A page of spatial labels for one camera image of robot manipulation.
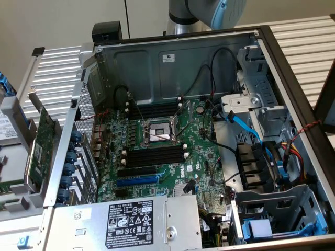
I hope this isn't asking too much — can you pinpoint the CPU socket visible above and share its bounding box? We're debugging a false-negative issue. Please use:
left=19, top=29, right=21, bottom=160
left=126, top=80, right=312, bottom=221
left=140, top=115, right=183, bottom=150

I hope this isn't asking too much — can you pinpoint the silver locking lever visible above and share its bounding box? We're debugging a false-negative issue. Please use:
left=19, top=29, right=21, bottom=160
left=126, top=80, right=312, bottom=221
left=129, top=94, right=147, bottom=125
left=175, top=122, right=195, bottom=139

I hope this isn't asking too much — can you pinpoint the silver socket cover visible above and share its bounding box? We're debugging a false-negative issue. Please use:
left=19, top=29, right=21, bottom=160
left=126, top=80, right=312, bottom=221
left=171, top=100, right=195, bottom=122

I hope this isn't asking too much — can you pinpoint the green Dell motherboard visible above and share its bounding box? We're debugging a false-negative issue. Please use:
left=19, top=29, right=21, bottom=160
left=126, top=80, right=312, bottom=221
left=96, top=98, right=231, bottom=210

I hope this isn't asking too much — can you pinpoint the open metal PC case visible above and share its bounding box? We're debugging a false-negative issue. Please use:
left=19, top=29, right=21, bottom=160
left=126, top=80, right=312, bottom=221
left=43, top=25, right=335, bottom=251

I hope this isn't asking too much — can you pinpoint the blue expansion slot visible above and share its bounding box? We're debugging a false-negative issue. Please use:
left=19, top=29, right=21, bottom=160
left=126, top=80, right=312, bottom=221
left=117, top=175, right=160, bottom=187

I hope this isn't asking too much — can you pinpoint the black angled plug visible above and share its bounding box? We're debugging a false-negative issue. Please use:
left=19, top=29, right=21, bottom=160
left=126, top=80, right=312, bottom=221
left=183, top=179, right=197, bottom=194

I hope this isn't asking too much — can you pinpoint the silver chipset heat sink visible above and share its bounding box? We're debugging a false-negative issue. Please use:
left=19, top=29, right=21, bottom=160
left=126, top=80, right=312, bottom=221
left=173, top=182, right=196, bottom=196

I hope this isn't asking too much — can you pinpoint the black case fan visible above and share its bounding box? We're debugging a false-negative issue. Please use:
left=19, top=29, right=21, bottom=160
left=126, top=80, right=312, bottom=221
left=235, top=142, right=280, bottom=193

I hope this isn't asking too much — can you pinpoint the tall metal disk bay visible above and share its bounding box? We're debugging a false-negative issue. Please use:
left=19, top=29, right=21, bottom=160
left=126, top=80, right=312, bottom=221
left=220, top=45, right=291, bottom=143

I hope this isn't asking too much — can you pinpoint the small black box device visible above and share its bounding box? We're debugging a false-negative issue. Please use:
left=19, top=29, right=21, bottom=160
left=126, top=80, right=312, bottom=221
left=92, top=22, right=123, bottom=44

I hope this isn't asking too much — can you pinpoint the blue fan clip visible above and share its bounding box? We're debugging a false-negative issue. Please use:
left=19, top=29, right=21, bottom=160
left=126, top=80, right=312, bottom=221
left=276, top=161, right=288, bottom=184

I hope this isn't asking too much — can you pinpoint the green expansion card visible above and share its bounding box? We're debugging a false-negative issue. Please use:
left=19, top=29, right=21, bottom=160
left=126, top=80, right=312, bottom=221
left=24, top=90, right=63, bottom=193

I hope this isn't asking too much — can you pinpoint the blue disk caddy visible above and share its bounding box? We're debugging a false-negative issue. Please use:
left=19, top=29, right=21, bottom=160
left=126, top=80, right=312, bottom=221
left=242, top=213, right=328, bottom=241

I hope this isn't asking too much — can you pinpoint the silver power supply unit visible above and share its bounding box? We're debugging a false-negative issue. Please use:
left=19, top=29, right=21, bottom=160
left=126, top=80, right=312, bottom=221
left=44, top=195, right=204, bottom=251

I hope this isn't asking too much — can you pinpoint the low metal disk bay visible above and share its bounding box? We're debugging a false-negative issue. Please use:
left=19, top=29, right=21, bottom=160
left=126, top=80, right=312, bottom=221
left=230, top=184, right=329, bottom=244

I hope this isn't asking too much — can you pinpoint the grey parts rack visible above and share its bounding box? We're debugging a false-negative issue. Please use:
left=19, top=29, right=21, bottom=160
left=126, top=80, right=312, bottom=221
left=0, top=96, right=54, bottom=223

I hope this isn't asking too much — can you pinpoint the silver hard disk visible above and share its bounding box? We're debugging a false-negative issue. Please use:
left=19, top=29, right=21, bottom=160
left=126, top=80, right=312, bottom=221
left=0, top=110, right=18, bottom=146

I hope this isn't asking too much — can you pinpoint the dark panel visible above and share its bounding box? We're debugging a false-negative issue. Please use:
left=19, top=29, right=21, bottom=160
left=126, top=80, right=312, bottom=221
left=314, top=59, right=335, bottom=134

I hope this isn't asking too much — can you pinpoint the small green circuit board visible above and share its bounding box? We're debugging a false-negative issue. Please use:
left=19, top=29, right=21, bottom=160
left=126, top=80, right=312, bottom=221
left=0, top=179, right=25, bottom=196

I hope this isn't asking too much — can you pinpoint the blue case latch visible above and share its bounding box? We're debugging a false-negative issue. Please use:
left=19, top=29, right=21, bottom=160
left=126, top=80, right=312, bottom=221
left=17, top=235, right=31, bottom=249

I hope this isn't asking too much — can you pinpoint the thin black wire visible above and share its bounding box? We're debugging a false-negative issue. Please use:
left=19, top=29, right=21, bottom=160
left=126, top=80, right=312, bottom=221
left=183, top=64, right=216, bottom=99

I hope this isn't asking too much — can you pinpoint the thick black wire loop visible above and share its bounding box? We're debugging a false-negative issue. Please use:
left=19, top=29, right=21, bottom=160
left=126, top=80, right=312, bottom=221
left=114, top=85, right=131, bottom=105

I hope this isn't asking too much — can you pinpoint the black wire across motherboard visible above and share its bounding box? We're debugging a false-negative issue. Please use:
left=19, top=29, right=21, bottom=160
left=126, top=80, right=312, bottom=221
left=203, top=99, right=238, bottom=155

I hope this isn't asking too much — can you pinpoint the short red black twisted wire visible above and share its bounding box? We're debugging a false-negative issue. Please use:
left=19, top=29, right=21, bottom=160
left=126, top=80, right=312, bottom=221
left=80, top=109, right=110, bottom=121

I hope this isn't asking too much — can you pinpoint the black looped wire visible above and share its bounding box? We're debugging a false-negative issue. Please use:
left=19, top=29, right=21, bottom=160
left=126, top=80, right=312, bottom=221
left=210, top=48, right=238, bottom=101

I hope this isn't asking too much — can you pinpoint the blue SATA wire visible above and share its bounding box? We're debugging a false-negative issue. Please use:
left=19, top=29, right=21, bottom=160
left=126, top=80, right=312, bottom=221
left=227, top=110, right=280, bottom=170

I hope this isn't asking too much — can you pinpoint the power supply wire bundle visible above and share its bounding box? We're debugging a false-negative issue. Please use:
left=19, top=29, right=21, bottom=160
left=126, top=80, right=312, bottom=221
left=198, top=208, right=228, bottom=249

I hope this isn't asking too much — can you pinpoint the yellow red power wire bundle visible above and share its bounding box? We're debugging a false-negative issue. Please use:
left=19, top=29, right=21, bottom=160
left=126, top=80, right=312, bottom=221
left=281, top=140, right=307, bottom=181

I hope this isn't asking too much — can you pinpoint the long red black twisted wire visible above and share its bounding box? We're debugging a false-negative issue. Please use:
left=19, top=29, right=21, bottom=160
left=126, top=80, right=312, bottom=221
left=292, top=119, right=323, bottom=143

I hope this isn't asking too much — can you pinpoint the blue plastic bracket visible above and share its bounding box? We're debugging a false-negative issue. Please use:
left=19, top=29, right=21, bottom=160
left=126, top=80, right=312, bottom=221
left=0, top=72, right=14, bottom=99

